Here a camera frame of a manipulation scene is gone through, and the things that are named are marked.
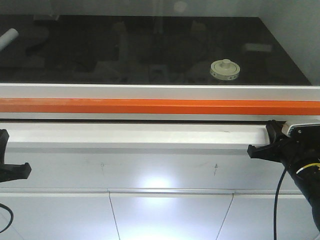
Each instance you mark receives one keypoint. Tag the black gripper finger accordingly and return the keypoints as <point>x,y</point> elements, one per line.
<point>12,172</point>
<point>4,137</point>

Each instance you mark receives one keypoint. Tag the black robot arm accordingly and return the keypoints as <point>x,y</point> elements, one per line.
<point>308,182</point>

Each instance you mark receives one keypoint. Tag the glass jar with beige lid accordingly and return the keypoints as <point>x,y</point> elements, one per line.
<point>225,70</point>

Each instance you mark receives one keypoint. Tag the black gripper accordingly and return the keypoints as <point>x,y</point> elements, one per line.
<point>297,153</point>

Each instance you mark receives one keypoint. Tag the rolled white paper sheet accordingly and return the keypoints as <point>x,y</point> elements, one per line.
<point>8,37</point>

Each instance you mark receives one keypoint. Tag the white fume hood base cabinet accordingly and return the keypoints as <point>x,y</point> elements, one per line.
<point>108,181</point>

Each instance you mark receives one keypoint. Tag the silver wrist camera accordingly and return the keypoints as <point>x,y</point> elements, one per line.
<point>292,127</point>

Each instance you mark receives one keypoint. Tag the orange and white sash handle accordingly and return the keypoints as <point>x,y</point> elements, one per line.
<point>37,101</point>

